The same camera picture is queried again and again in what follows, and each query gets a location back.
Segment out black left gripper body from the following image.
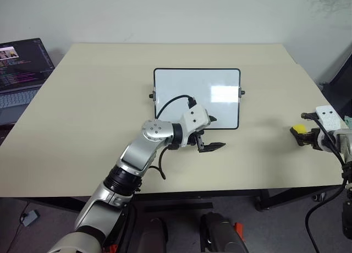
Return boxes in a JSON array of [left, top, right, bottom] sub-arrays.
[[187, 130, 206, 153]]

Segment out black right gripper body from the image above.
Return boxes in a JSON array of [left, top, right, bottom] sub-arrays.
[[310, 128, 329, 152]]

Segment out yellow whiteboard eraser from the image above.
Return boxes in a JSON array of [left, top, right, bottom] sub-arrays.
[[291, 123, 308, 135]]

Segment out black framed whiteboard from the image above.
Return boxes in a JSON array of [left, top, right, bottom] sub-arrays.
[[148, 68, 246, 131]]

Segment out black bulky object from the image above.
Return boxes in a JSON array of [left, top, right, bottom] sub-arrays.
[[320, 53, 352, 119]]

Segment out dark rounded shape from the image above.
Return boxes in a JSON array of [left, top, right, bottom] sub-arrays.
[[200, 212, 247, 253]]

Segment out grey rounded shape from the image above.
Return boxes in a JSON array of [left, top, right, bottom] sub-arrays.
[[136, 217, 169, 253]]

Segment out grey power adapter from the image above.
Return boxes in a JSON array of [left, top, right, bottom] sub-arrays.
[[21, 210, 41, 227]]

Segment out open grey laptop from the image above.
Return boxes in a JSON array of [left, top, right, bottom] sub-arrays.
[[0, 37, 55, 127]]

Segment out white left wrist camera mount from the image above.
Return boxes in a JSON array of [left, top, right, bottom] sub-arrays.
[[180, 104, 212, 135]]

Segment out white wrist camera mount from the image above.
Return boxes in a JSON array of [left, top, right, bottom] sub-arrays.
[[180, 104, 212, 135], [315, 105, 348, 132]]

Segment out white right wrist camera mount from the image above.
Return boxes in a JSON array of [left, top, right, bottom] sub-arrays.
[[315, 105, 348, 132]]

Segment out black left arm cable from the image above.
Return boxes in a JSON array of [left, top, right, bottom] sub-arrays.
[[148, 95, 197, 180]]

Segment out black metal table frame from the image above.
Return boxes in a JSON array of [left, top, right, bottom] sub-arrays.
[[27, 187, 344, 212]]

